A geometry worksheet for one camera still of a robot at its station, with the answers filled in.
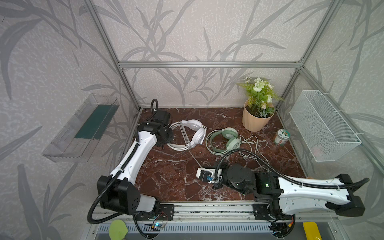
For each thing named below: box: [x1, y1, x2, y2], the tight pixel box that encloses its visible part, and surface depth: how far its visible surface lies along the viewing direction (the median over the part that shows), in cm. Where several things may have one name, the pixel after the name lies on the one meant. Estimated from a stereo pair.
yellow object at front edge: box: [303, 221, 322, 240], surface depth 69 cm
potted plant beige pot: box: [237, 77, 285, 132], surface depth 97 cm
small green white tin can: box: [274, 129, 291, 147], surface depth 98 cm
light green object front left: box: [109, 219, 129, 240], surface depth 70 cm
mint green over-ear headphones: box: [210, 127, 242, 153], surface depth 97 cm
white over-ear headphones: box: [167, 119, 208, 151], surface depth 78 cm
